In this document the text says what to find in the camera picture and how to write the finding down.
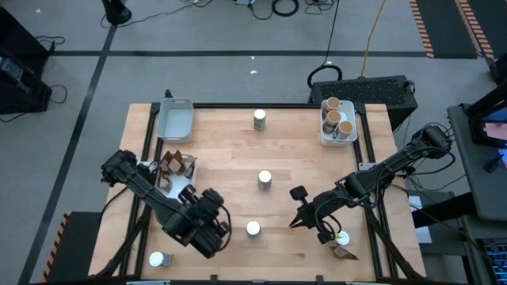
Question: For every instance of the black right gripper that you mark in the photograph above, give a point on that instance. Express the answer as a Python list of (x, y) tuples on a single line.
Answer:
[(322, 210)]

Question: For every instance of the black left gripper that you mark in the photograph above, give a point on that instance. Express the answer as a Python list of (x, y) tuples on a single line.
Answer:
[(210, 225)]

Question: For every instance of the white-lidded spice jar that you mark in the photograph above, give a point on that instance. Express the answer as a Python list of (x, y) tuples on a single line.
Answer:
[(259, 115), (264, 177), (344, 238), (155, 259), (254, 228)]

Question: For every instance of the white plastic bin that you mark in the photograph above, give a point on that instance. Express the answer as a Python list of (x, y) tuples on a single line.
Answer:
[(350, 109), (180, 183)]

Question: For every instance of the dark brown spice packet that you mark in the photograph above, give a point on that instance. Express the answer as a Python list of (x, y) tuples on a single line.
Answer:
[(191, 167)]

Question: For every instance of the tan square spice packet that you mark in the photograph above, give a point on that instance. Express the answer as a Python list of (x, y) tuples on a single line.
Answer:
[(165, 183)]

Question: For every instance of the brown-lidded cardboard spice tube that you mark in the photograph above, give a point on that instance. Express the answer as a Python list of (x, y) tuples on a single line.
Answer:
[(345, 127), (332, 103), (332, 117)]

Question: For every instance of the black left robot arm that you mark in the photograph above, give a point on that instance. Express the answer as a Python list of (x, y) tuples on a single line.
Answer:
[(158, 202)]

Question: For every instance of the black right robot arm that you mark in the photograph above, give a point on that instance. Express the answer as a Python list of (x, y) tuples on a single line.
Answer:
[(368, 178)]

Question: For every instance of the light grey plastic bin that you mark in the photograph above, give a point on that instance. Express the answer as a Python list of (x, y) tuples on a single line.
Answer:
[(176, 118)]

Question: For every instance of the white paper sheet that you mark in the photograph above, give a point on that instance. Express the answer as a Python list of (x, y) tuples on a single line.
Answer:
[(424, 235)]

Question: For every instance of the black mat striped edge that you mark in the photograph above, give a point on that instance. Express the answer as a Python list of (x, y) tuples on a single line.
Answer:
[(79, 245), (491, 20), (443, 27)]

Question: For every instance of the black beam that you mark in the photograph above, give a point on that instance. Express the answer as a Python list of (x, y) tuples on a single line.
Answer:
[(443, 210)]

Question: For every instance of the black computer case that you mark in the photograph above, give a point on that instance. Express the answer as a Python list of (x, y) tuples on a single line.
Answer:
[(396, 99)]

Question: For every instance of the grey desk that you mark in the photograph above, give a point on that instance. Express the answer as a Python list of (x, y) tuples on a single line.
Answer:
[(483, 190)]

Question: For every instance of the backlit keyboard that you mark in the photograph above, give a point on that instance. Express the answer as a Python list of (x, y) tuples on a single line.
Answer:
[(495, 257)]

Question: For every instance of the small black desk object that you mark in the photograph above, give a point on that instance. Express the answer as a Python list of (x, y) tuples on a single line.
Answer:
[(493, 164)]

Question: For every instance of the black monitor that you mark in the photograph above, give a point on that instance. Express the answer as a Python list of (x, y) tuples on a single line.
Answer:
[(495, 130)]

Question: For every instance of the grey box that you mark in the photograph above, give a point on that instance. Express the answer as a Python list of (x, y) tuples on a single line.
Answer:
[(245, 2)]

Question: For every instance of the black speaker box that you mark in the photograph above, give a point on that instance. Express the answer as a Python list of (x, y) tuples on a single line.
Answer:
[(20, 91)]

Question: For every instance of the black cabinet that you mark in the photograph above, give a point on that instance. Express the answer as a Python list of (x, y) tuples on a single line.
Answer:
[(16, 35)]

